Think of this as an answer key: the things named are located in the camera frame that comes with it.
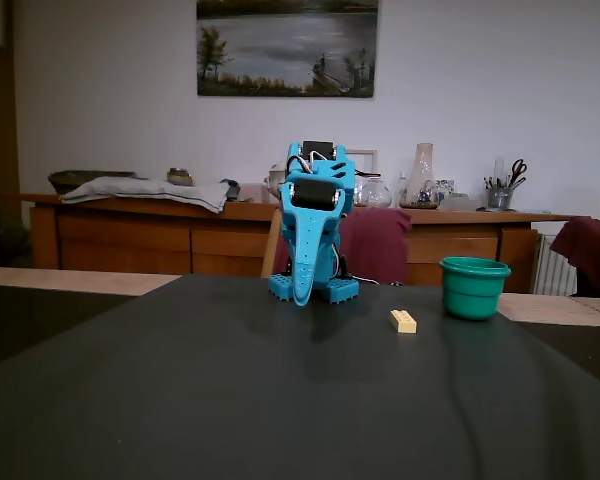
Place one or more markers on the blue gripper, black servo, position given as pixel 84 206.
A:
pixel 314 192

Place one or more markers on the cream lego brick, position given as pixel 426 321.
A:
pixel 402 322

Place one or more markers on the blue robot arm with base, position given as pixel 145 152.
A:
pixel 341 172

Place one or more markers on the black table clamp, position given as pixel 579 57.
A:
pixel 288 267

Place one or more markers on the round glass vase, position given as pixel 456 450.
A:
pixel 378 194

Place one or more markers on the tall glass flask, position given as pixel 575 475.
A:
pixel 422 175

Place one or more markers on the small ceramic jar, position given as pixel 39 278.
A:
pixel 180 176

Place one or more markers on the dark grey table mat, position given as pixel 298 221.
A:
pixel 280 400

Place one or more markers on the blue white mug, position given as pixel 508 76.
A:
pixel 445 189

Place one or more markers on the grey folded cloth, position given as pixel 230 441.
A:
pixel 145 190

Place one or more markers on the green plastic cup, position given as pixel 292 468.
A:
pixel 472 295

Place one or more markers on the wooden sideboard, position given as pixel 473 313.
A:
pixel 130 240

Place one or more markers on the grey pen holder cup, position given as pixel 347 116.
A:
pixel 500 199

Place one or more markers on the lake landscape painting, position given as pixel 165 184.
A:
pixel 285 45

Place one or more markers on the dark shallow bowl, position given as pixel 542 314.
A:
pixel 75 177

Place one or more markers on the white radiator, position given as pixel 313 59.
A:
pixel 555 270

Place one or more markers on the maroon draped cloth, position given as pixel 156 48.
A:
pixel 590 250

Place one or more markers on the white picture frame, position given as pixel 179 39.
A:
pixel 374 160

